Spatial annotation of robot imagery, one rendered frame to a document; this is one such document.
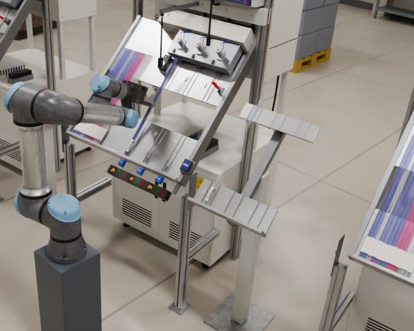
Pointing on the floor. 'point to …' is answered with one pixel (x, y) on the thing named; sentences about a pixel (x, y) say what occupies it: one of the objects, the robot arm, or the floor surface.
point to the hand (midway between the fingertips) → (151, 106)
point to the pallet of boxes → (315, 33)
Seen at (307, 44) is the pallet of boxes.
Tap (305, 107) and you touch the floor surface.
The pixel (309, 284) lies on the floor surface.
